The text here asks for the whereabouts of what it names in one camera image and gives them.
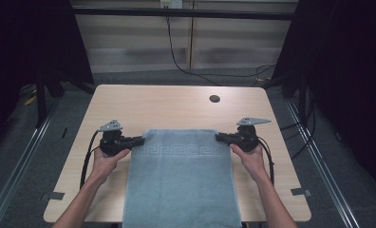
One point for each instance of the black curtain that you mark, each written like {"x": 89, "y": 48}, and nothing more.
{"x": 350, "y": 79}
{"x": 24, "y": 47}

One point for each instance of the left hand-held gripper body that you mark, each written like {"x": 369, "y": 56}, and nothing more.
{"x": 111, "y": 144}

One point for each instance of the black metal stand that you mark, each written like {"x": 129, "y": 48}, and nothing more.
{"x": 41, "y": 101}

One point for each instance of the person's right hand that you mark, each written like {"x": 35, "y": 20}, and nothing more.
{"x": 252, "y": 163}

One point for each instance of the white wall socket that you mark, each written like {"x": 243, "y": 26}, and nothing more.
{"x": 172, "y": 3}

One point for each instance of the metal floor rail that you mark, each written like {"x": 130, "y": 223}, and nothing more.
{"x": 21, "y": 158}
{"x": 322, "y": 164}

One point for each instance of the person's left hand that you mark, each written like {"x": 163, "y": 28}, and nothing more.
{"x": 105, "y": 166}

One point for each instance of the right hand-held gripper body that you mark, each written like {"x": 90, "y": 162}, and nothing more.
{"x": 246, "y": 139}

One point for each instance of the small black floor tape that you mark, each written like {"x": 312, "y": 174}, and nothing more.
{"x": 64, "y": 133}

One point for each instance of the grey tape strip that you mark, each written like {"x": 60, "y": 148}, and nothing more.
{"x": 301, "y": 192}
{"x": 56, "y": 195}

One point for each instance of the light blue towel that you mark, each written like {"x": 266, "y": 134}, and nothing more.
{"x": 183, "y": 183}

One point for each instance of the black horizontal frame bar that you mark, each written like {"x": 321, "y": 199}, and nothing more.
{"x": 183, "y": 13}

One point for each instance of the yellow floor object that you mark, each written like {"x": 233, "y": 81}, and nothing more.
{"x": 30, "y": 100}

